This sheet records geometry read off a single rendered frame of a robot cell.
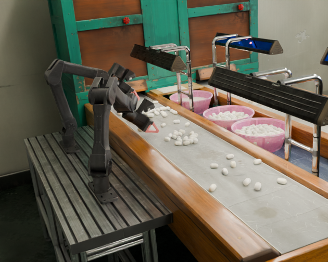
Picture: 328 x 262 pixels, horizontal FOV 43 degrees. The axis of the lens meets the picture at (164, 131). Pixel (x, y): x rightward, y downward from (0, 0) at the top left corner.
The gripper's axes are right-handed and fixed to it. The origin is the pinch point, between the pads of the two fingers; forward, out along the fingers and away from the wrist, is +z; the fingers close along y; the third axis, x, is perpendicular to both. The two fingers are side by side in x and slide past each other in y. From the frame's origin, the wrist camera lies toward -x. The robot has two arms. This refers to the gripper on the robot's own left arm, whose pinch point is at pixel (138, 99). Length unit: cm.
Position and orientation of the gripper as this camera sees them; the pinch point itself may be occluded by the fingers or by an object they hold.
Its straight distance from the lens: 230.2
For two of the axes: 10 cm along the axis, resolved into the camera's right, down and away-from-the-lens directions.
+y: -3.9, -2.7, 8.8
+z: 7.5, 4.6, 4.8
